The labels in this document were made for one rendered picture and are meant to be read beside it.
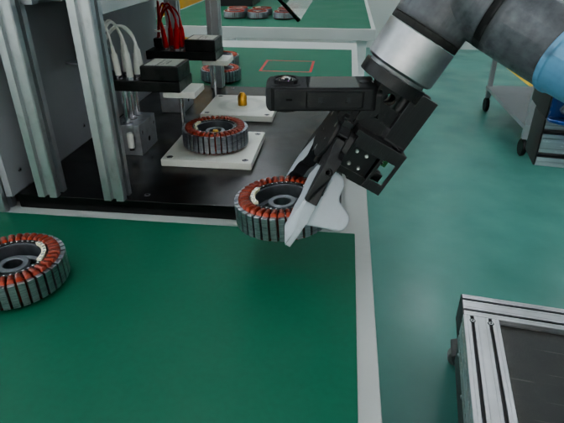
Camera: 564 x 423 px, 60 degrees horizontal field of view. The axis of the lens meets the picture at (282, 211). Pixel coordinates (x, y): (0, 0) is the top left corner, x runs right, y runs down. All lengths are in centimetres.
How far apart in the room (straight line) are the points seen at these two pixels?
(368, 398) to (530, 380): 90
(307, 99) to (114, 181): 33
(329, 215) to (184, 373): 21
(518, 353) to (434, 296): 53
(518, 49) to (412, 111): 11
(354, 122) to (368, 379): 25
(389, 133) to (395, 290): 132
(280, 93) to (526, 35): 22
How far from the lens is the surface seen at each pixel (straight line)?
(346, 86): 52
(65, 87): 93
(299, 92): 51
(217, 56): 107
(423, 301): 180
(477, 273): 201
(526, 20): 49
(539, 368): 137
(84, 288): 60
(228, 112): 105
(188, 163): 82
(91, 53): 67
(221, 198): 71
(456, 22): 51
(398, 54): 50
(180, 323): 53
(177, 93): 83
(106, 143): 70
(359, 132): 52
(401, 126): 54
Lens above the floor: 109
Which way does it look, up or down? 29 degrees down
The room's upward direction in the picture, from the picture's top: straight up
